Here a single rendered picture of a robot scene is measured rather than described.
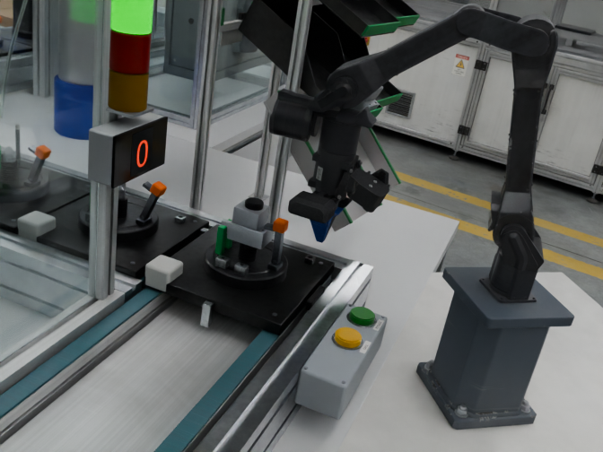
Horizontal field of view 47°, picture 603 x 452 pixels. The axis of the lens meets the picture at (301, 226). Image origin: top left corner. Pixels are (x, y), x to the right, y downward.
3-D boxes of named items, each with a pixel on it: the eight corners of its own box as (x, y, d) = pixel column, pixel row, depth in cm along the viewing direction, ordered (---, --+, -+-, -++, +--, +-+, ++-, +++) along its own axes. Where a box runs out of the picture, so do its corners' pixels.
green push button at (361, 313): (376, 321, 111) (378, 311, 110) (368, 334, 108) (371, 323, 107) (353, 313, 112) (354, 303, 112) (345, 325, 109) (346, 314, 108)
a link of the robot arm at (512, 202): (557, 13, 92) (507, 13, 93) (561, 20, 85) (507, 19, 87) (530, 236, 104) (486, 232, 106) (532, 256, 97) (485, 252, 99)
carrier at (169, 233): (208, 230, 132) (214, 169, 126) (135, 282, 111) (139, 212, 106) (102, 195, 139) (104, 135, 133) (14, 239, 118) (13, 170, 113)
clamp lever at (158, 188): (151, 219, 122) (168, 186, 118) (144, 222, 120) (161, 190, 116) (135, 206, 122) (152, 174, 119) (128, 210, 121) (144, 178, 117)
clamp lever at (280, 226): (284, 261, 115) (289, 220, 111) (278, 265, 113) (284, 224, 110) (264, 255, 116) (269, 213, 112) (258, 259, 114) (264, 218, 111)
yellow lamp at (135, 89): (153, 108, 93) (156, 71, 91) (132, 115, 89) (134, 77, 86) (122, 99, 94) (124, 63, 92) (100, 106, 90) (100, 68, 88)
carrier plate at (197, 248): (333, 272, 124) (335, 261, 124) (279, 335, 104) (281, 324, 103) (215, 232, 131) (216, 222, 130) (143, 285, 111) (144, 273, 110)
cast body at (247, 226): (272, 240, 115) (278, 202, 112) (261, 250, 112) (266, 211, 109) (227, 225, 118) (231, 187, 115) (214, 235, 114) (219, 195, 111)
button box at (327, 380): (380, 346, 114) (388, 315, 112) (338, 421, 96) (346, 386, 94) (341, 333, 116) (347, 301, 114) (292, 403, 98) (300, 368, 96)
